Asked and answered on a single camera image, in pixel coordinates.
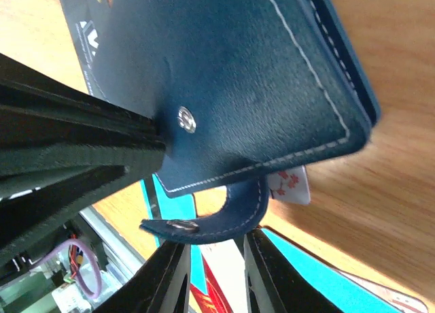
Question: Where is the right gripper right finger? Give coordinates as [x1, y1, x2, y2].
[243, 229, 341, 313]

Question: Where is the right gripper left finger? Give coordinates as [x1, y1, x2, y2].
[95, 241, 191, 313]

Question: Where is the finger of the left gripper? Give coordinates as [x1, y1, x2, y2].
[1, 115, 165, 262]
[1, 54, 163, 146]

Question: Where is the navy blue card holder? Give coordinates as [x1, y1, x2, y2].
[92, 0, 380, 244]

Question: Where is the red card with chip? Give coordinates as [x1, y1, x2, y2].
[190, 255, 233, 313]

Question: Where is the teal card middle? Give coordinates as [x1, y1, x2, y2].
[261, 228, 399, 313]

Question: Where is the teal card right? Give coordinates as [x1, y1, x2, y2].
[144, 172, 208, 293]

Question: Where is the white card under teal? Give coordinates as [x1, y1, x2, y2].
[337, 269, 429, 313]

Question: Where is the aluminium rail frame front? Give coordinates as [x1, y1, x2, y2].
[80, 206, 145, 283]

